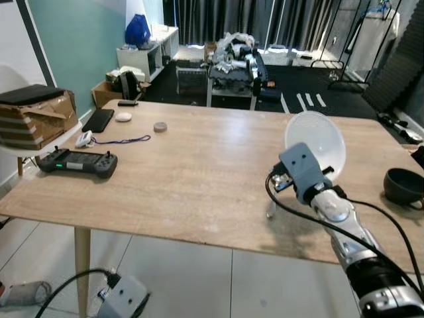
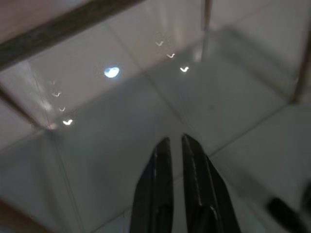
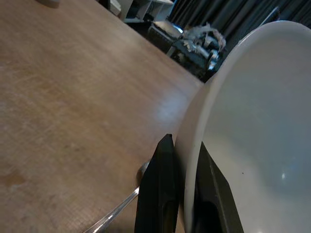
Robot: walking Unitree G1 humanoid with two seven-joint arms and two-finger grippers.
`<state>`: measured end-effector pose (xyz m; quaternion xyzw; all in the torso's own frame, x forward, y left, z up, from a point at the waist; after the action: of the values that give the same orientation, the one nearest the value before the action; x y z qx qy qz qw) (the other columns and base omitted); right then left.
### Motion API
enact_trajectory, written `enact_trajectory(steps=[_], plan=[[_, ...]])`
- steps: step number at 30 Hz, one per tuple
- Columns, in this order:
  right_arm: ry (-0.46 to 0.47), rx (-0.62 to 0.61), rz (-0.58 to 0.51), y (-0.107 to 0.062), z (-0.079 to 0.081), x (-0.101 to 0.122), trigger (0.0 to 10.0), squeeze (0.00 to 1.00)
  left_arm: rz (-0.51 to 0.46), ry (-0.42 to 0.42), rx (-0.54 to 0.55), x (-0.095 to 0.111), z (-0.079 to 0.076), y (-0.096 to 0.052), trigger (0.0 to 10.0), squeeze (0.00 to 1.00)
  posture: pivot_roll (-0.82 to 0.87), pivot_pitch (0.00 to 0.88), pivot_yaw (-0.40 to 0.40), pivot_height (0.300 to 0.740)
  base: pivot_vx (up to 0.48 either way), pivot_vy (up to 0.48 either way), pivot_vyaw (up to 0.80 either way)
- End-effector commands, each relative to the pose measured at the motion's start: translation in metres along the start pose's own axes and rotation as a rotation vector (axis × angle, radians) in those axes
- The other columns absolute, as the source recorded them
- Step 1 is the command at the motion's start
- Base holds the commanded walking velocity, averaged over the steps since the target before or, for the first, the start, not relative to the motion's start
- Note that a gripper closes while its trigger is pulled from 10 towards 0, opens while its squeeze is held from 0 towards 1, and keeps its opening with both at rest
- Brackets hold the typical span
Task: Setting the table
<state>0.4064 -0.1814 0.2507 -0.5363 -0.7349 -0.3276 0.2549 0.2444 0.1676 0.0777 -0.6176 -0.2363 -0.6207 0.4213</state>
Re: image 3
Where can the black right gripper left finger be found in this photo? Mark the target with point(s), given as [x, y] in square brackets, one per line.
[158, 194]

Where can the white shelf unit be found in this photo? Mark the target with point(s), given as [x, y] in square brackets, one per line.
[160, 7]

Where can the silver metal fork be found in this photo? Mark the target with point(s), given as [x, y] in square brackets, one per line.
[114, 210]

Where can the pile of white scraps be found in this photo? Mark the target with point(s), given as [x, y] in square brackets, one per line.
[201, 41]

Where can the white ceramic bowl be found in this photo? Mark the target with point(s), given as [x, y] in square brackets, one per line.
[255, 109]

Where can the dark grey curtain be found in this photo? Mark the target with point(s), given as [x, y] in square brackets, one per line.
[230, 14]

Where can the black plastic crate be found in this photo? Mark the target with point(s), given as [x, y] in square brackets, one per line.
[162, 34]

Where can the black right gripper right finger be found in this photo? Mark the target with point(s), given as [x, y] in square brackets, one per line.
[213, 199]

